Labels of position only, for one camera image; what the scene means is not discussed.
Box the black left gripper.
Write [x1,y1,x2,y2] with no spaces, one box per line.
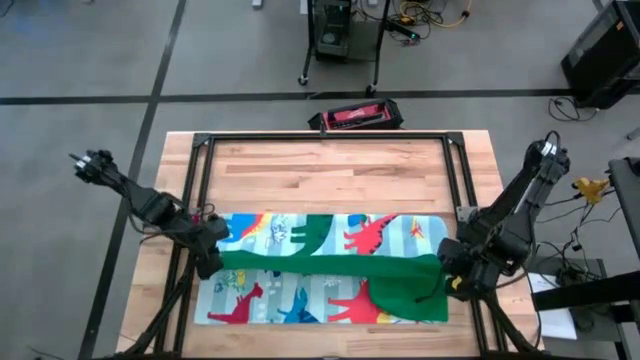
[189,215,231,280]

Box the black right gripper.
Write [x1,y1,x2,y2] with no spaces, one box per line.
[438,237,496,302]

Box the dinosaur print towel green backing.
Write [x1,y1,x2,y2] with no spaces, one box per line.
[193,212,450,326]

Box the white paper sheet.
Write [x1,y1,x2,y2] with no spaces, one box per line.
[527,272,578,341]

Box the red and black tool case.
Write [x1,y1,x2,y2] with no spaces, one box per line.
[308,98,404,132]

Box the black power strip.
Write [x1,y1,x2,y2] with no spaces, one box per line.
[386,19,421,42]

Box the black equipment cabinet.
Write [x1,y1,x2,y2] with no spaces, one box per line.
[560,0,640,110]

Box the black wheeled cart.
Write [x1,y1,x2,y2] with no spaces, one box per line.
[298,0,391,96]

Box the black side workstation frame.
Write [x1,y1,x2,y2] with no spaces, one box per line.
[530,157,640,360]

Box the black metal table frame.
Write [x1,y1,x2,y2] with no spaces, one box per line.
[117,130,544,360]

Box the black floor cable loop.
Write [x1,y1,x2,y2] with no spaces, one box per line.
[548,95,599,123]

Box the yellow cable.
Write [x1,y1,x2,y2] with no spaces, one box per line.
[397,0,473,29]

